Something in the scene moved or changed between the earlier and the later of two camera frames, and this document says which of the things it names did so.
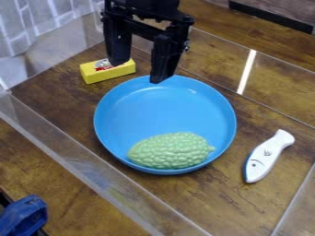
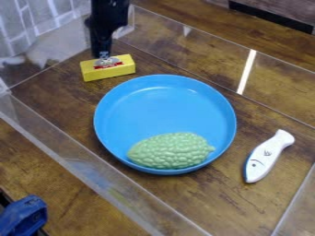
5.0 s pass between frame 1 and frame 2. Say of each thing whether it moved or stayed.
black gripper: moved
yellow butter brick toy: stayed
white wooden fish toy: stayed
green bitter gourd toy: stayed
